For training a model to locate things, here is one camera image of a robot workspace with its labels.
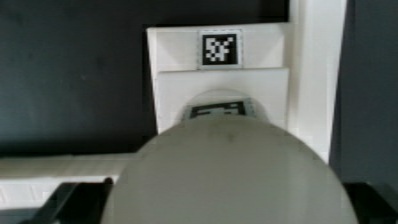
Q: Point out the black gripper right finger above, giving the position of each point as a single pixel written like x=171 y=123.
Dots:
x=374 y=209

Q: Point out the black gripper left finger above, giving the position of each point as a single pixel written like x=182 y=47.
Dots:
x=75 y=204

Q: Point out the white lamp bulb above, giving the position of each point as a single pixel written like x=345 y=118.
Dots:
x=228 y=172

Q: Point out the white lamp base with tags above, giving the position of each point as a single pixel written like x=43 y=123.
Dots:
x=219 y=58

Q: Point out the white U-shaped fence frame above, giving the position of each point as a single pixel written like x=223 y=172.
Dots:
x=77 y=102

